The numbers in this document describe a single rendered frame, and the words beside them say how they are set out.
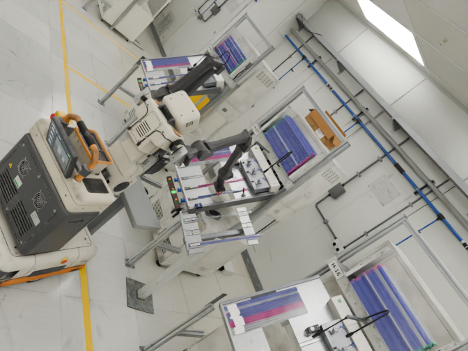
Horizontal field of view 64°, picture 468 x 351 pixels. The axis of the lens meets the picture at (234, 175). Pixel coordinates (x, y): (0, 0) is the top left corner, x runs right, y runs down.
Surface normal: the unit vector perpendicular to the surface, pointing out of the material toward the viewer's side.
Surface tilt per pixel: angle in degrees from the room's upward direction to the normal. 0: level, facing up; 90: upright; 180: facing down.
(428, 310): 90
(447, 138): 90
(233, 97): 90
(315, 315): 44
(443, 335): 90
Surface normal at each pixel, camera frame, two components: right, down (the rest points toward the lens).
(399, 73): -0.58, -0.36
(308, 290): 0.12, -0.69
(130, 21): 0.33, 0.71
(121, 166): -0.30, -0.14
